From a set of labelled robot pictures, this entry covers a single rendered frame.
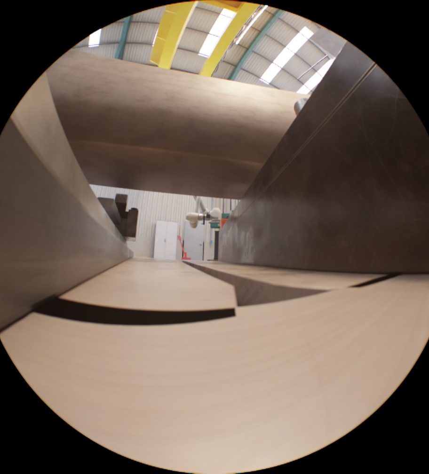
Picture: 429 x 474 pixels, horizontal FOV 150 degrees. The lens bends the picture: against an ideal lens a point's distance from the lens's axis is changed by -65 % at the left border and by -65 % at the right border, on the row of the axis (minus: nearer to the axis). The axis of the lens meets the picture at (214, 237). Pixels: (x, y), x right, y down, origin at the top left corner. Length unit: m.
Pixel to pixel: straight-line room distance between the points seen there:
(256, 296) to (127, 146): 0.85
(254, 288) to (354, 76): 0.37
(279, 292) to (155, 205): 8.15
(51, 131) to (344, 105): 0.39
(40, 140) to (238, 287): 0.28
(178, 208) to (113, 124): 7.57
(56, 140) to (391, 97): 0.39
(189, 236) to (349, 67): 8.10
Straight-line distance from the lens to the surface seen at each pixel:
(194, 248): 8.16
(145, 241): 7.87
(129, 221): 1.30
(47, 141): 0.18
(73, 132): 1.01
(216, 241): 2.92
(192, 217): 1.98
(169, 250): 7.39
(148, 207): 8.21
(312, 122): 0.40
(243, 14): 11.24
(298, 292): 0.15
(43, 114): 0.17
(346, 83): 0.36
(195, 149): 0.89
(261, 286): 0.19
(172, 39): 11.73
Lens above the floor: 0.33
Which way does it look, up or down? 8 degrees up
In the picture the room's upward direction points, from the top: 2 degrees clockwise
